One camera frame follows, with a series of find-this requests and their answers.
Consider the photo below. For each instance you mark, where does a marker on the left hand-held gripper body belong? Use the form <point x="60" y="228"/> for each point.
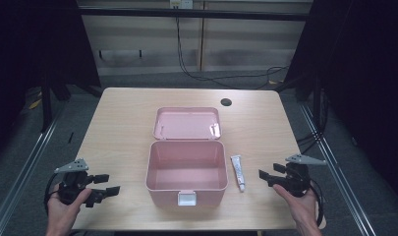
<point x="72" y="183"/>

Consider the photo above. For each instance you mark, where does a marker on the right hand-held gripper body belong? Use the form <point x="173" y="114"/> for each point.
<point x="297" y="175"/>

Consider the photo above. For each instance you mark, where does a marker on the white ointment tube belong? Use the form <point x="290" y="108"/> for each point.
<point x="238" y="172"/>

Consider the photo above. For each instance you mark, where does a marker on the pink storage box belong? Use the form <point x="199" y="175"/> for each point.
<point x="186" y="157"/>

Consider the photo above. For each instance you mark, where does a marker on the person's left hand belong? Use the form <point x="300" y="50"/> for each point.
<point x="65" y="213"/>

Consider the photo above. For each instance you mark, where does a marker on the person's right hand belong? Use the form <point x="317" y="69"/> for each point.
<point x="299" y="209"/>

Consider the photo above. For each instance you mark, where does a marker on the black metal stand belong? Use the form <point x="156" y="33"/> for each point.
<point x="316" y="98"/>
<point x="46" y="105"/>

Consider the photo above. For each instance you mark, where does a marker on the black curtain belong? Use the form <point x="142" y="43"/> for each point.
<point x="360" y="91"/>
<point x="32" y="59"/>

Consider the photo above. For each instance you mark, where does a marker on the black horizontal bar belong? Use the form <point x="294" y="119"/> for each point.
<point x="193" y="13"/>

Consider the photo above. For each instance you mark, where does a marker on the aluminium rail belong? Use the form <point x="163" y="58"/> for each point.
<point x="23" y="167"/>
<point x="337" y="167"/>

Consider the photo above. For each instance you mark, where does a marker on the white wall socket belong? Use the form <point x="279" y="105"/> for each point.
<point x="181" y="4"/>

